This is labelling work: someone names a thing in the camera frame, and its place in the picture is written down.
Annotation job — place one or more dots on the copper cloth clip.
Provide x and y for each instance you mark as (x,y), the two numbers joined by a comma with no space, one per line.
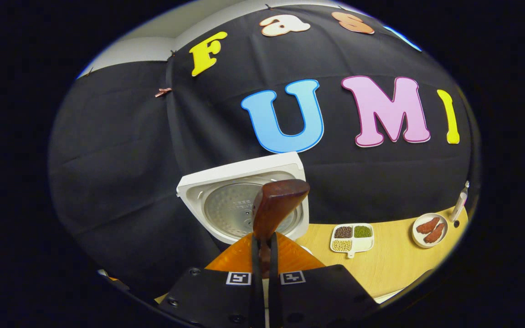
(162,92)

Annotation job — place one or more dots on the red-brown meat piece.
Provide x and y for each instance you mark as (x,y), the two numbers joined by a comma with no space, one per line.
(428,225)
(434,233)

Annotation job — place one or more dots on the white rice cooker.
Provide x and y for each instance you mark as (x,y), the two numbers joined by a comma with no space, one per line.
(244,171)

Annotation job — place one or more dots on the black backdrop cloth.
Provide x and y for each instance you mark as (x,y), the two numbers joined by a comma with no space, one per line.
(121,159)

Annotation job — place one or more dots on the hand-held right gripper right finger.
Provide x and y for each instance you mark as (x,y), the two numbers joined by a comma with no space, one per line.
(274,282)

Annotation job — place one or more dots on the white round plate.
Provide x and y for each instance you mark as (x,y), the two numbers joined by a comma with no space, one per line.
(444,218)

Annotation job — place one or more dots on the white divided bean dish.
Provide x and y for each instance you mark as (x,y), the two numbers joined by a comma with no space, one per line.
(367,243)

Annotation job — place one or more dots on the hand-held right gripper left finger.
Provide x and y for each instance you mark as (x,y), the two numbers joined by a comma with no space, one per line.
(257,282)

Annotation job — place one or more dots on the brown wooden spoon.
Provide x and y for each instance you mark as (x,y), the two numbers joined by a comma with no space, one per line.
(276,205)

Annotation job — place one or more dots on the small clear bottle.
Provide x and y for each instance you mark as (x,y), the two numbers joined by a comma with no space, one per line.
(459,202)

